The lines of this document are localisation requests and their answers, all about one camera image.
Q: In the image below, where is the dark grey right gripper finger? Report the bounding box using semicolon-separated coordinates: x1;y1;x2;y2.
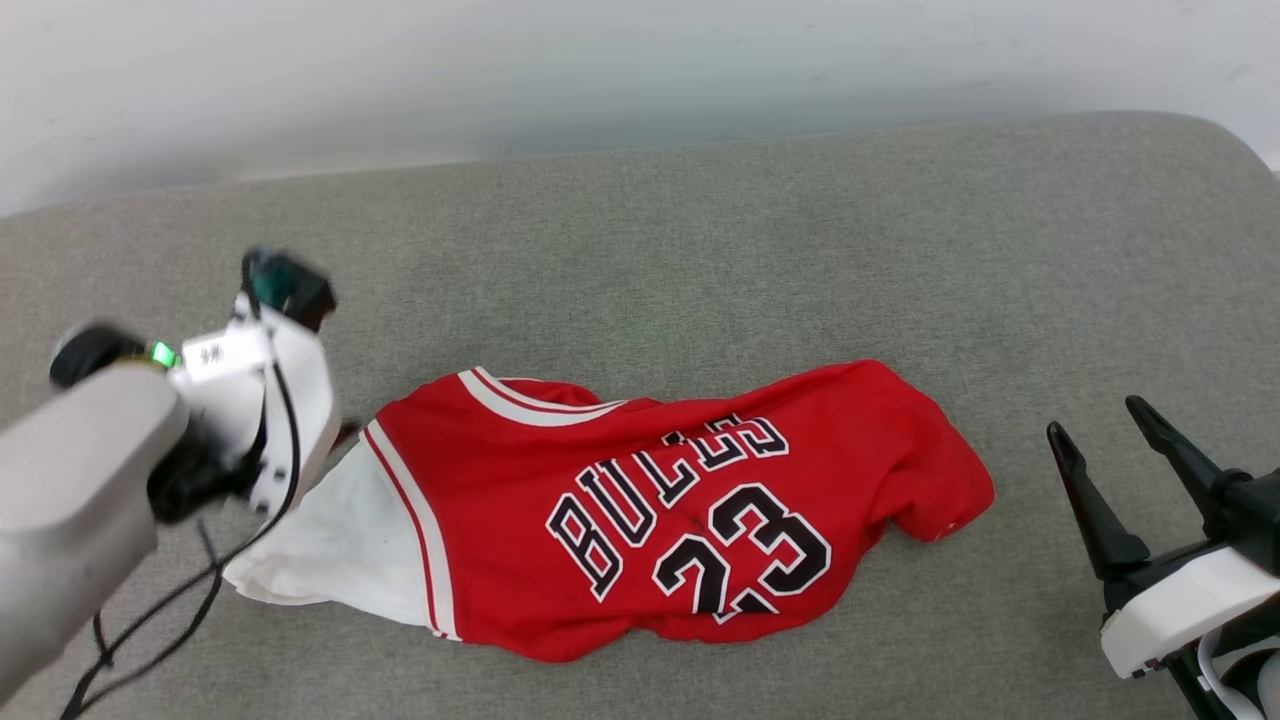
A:
1125;395;1229;518
1046;421;1153;583

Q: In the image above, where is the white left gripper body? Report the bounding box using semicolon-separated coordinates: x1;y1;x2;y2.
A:
170;293;342;518

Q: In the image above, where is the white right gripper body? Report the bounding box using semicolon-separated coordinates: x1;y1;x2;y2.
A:
1100;468;1280;681

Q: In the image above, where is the red Bulls 23 jersey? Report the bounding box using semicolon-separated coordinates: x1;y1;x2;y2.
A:
222;358;996;664

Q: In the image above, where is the grey fabric sofa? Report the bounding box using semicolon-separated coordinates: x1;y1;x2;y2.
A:
0;110;1280;720

